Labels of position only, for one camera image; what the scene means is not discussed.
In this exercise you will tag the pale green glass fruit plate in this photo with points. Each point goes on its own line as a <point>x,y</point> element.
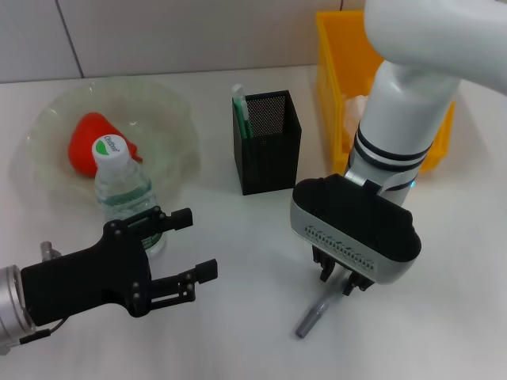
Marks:
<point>166,118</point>

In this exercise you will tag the right wrist camera housing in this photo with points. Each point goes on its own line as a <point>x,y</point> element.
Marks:
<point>356,225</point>

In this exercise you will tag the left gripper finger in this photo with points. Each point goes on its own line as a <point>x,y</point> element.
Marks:
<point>208,270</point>

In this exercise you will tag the red-orange orange fruit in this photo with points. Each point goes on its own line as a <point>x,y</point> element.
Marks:
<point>83,146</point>

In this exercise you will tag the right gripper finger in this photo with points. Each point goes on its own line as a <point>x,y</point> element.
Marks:
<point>325,265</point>
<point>356,283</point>

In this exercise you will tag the black mesh pen holder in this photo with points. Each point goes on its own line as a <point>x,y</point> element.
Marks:
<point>273,170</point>

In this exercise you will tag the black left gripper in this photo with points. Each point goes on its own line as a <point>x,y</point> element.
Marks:
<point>79,281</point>

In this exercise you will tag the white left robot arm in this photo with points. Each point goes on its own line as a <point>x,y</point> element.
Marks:
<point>12,305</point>

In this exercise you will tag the grey marker pen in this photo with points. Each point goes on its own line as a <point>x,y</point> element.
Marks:
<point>313,312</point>

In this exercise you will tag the clear green-label water bottle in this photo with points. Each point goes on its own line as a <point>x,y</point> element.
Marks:
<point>123,190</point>

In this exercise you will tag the yellow plastic bin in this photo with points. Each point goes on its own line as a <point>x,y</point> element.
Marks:
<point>328,79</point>

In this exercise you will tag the white paper ball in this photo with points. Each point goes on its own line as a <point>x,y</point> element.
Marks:
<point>354,111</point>

